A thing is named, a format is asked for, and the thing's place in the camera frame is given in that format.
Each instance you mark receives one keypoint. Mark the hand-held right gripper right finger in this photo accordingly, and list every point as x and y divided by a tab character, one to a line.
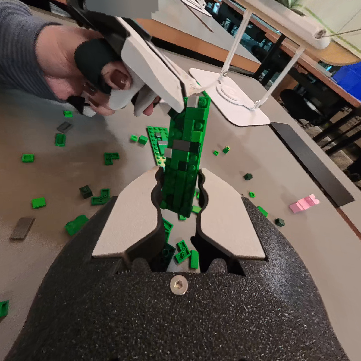
231	222

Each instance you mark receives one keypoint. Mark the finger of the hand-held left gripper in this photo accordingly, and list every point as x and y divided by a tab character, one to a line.
146	35
152	73

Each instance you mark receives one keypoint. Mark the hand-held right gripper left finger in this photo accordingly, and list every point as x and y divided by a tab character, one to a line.
129	220

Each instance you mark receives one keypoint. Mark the green brick plate assembly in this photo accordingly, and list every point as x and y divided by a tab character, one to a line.
183	169

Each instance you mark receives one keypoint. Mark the person's left forearm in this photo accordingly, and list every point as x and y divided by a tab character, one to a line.
17	42

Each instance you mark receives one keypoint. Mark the person's left hand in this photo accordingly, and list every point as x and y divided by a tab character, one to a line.
56	62

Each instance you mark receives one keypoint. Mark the wooden edged side table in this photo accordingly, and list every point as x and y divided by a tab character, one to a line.
197	39

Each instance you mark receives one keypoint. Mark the flat green brick baseplate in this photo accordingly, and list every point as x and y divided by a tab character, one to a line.
153	132

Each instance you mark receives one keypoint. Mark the pink brick pig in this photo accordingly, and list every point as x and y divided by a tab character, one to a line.
306	203

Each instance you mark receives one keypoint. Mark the white overhead stand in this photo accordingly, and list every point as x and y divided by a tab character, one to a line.
239	104

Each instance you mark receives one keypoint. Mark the scattered small loose bricks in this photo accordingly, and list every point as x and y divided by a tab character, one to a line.
38	202

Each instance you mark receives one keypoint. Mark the black office chair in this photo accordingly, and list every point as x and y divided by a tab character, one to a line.
293	104

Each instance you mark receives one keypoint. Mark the blue storage bin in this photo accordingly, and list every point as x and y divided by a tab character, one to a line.
349	81

